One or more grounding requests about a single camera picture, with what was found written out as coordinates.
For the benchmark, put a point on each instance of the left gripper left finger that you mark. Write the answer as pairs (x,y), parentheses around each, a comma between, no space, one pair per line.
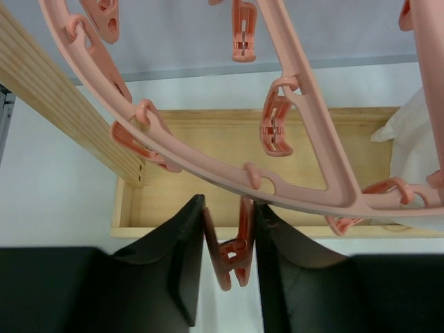
(158,276)

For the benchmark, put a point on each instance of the wooden clothes rack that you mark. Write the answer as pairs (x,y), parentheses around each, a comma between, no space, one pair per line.
(140,133)

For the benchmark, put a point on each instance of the white hanging cloth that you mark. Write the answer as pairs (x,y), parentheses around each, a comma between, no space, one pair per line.
(414,154)

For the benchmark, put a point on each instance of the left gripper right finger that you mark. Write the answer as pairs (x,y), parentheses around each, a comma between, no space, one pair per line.
(303,285)

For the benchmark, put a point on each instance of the pink round clip hanger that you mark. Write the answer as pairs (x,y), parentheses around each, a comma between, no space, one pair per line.
(232,137)

